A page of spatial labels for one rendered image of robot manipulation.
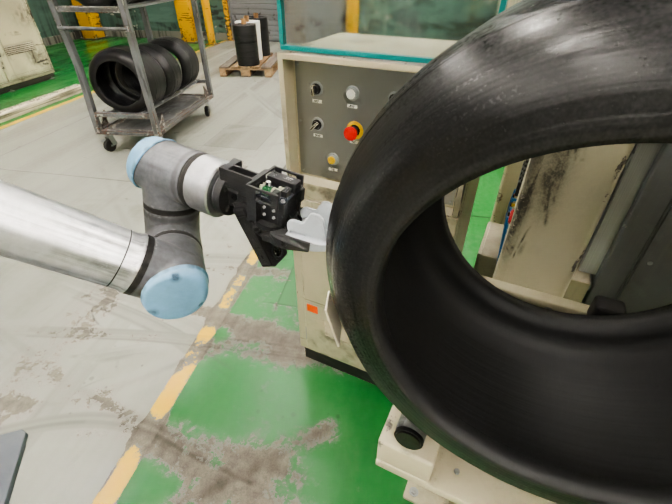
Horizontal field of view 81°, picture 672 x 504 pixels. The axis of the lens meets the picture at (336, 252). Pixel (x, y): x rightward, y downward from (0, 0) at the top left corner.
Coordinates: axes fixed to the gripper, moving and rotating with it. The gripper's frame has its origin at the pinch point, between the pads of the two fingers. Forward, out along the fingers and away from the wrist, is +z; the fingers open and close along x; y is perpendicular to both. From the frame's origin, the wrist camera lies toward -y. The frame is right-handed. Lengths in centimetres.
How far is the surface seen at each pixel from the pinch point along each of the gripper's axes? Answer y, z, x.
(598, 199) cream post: 6.4, 32.3, 26.6
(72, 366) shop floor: -129, -121, 6
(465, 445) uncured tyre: -11.7, 24.6, -12.6
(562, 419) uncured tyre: -17.3, 38.1, 2.0
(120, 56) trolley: -67, -291, 200
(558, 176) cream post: 8.2, 25.4, 26.6
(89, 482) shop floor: -122, -71, -24
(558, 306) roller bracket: -14.6, 35.6, 24.0
